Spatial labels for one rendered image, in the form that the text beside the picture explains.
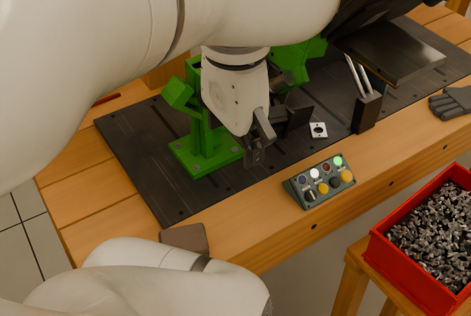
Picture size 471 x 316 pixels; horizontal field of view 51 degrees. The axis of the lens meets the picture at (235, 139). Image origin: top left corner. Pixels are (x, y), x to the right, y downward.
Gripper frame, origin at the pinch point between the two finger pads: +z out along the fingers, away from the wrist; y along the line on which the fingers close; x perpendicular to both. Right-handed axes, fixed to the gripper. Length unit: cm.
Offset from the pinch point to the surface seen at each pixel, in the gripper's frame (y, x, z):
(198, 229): -12.9, -1.0, 37.1
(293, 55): -31, 36, 18
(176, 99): -31.3, 5.6, 17.5
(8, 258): -102, -46, 130
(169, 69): -65, 20, 37
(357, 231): -33, 85, 130
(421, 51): -15, 62, 17
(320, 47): -29, 43, 17
